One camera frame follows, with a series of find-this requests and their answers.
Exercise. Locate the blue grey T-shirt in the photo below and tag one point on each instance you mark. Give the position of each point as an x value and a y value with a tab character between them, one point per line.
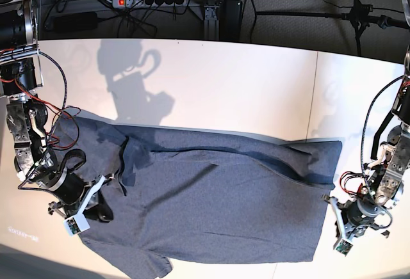
202	197

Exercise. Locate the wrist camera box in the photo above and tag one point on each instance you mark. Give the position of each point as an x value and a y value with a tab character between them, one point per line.
76	224
343	246

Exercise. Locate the black tripod stand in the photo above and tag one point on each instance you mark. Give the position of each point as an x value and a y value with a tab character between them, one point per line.
359	16

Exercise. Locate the aluminium frame post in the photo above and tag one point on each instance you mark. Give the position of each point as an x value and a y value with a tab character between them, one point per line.
211	20

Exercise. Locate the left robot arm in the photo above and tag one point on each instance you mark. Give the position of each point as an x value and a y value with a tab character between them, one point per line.
379	186

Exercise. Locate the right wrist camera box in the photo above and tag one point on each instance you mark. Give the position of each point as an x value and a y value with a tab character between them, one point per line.
76	224

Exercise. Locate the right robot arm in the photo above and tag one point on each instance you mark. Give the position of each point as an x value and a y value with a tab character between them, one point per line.
41	163

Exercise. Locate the white power strip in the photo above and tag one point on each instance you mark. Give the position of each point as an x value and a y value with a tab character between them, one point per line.
132	4

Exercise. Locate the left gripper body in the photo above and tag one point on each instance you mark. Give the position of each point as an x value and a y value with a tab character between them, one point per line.
354	217

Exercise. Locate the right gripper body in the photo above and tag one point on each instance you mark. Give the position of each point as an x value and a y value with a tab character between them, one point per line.
74	193

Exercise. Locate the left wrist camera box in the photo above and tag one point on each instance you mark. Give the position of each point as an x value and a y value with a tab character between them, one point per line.
343	246

